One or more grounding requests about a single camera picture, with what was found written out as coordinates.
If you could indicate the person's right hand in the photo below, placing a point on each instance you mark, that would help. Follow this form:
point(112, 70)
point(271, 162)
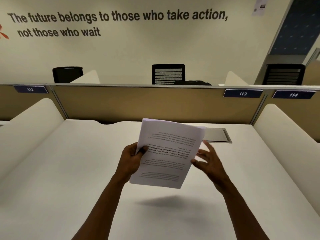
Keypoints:
point(215, 172)

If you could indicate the person's left hand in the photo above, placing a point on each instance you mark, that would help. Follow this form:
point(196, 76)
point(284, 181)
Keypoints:
point(128, 162)

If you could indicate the gathered stack of printed papers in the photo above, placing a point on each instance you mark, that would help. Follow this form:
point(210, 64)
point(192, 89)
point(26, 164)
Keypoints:
point(170, 132)

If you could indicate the person's right forearm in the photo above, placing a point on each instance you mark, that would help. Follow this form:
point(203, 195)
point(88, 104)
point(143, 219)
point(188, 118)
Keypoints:
point(242, 214)

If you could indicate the person's left forearm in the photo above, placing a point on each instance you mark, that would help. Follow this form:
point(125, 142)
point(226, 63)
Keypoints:
point(100, 212)

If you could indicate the white desk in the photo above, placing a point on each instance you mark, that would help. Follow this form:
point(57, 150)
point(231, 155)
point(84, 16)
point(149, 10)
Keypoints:
point(3, 122)
point(62, 184)

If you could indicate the blue desk number plate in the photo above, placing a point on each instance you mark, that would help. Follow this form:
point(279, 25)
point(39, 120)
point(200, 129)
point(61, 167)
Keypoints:
point(293, 94)
point(30, 89)
point(243, 93)

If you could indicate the beige partition panel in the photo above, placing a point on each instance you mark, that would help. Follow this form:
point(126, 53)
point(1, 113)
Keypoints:
point(15, 104)
point(307, 109)
point(150, 104)

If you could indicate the white curved side divider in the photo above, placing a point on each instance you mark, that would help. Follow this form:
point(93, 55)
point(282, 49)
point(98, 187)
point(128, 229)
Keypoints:
point(27, 132)
point(88, 77)
point(287, 147)
point(233, 79)

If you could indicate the black bag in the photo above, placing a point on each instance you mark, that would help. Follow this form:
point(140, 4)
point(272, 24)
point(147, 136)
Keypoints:
point(192, 83)

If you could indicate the black slatted office chair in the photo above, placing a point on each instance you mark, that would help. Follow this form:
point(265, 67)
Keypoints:
point(168, 66)
point(285, 66)

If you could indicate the black solid office chair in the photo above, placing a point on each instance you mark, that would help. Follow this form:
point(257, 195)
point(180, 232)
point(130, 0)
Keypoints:
point(66, 74)

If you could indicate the grey framed beige partition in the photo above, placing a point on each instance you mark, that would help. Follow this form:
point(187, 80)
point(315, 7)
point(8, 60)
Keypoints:
point(312, 74)

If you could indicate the blue dotted wall panel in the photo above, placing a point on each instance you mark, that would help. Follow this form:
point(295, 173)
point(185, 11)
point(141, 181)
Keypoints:
point(295, 29)

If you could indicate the white paper wall notice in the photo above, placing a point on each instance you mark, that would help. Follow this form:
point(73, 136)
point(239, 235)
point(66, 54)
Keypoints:
point(258, 9)

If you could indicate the orange petal wall decal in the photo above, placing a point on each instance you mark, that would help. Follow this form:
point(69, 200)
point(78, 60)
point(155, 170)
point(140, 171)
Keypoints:
point(3, 34)

